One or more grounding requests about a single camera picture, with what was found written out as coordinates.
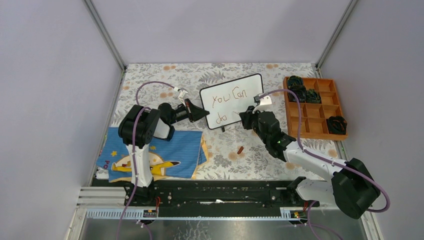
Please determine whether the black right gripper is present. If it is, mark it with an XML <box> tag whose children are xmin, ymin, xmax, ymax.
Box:
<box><xmin>239</xmin><ymin>105</ymin><xmax>269</xmax><ymax>145</ymax></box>

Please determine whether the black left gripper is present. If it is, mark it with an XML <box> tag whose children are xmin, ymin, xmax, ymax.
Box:
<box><xmin>168</xmin><ymin>98</ymin><xmax>209</xmax><ymax>125</ymax></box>

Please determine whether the small whiteboard black frame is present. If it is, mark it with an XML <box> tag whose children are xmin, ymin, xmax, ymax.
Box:
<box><xmin>199</xmin><ymin>73</ymin><xmax>264</xmax><ymax>130</ymax></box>

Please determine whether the dark red marker cap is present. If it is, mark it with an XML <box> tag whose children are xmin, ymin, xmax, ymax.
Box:
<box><xmin>237</xmin><ymin>146</ymin><xmax>244</xmax><ymax>155</ymax></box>

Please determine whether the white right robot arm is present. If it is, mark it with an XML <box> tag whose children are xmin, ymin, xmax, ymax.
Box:
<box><xmin>239</xmin><ymin>106</ymin><xmax>382</xmax><ymax>219</ymax></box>

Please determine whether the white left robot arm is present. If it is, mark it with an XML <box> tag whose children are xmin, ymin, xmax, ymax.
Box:
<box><xmin>118</xmin><ymin>98</ymin><xmax>210</xmax><ymax>206</ymax></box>

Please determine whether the floral patterned table mat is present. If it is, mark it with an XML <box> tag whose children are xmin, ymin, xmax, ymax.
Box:
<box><xmin>111</xmin><ymin>63</ymin><xmax>318</xmax><ymax>180</ymax></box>

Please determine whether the blue Pikachu cloth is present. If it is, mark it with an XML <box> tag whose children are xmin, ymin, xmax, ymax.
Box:
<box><xmin>95</xmin><ymin>127</ymin><xmax>209</xmax><ymax>183</ymax></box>

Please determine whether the orange compartment tray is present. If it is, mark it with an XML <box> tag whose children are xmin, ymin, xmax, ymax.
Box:
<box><xmin>284</xmin><ymin>77</ymin><xmax>348</xmax><ymax>141</ymax></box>

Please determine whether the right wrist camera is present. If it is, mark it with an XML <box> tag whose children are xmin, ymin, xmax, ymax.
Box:
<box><xmin>252</xmin><ymin>95</ymin><xmax>273</xmax><ymax>113</ymax></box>

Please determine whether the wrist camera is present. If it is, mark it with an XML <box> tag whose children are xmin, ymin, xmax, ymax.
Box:
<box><xmin>252</xmin><ymin>95</ymin><xmax>273</xmax><ymax>113</ymax></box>
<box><xmin>173</xmin><ymin>87</ymin><xmax>188</xmax><ymax>104</ymax></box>

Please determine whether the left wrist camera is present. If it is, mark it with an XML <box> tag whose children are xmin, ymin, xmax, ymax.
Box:
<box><xmin>173</xmin><ymin>87</ymin><xmax>188</xmax><ymax>104</ymax></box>

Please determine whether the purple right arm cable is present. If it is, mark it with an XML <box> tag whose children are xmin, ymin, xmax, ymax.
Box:
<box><xmin>259</xmin><ymin>88</ymin><xmax>391</xmax><ymax>240</ymax></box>

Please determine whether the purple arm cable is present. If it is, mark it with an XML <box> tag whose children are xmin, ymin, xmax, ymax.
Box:
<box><xmin>259</xmin><ymin>88</ymin><xmax>391</xmax><ymax>240</ymax></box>
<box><xmin>115</xmin><ymin>81</ymin><xmax>176</xmax><ymax>240</ymax></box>

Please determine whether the black rolled cable bundle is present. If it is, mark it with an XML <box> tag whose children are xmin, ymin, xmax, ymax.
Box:
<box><xmin>286</xmin><ymin>75</ymin><xmax>305</xmax><ymax>88</ymax></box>
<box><xmin>305</xmin><ymin>89</ymin><xmax>322</xmax><ymax>104</ymax></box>
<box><xmin>326</xmin><ymin>115</ymin><xmax>348</xmax><ymax>136</ymax></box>
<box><xmin>287</xmin><ymin>84</ymin><xmax>308</xmax><ymax>103</ymax></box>

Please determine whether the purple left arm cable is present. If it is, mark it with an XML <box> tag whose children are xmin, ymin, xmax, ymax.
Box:
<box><xmin>115</xmin><ymin>81</ymin><xmax>176</xmax><ymax>240</ymax></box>

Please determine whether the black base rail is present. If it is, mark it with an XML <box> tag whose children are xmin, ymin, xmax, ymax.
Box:
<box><xmin>124</xmin><ymin>180</ymin><xmax>312</xmax><ymax>218</ymax></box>

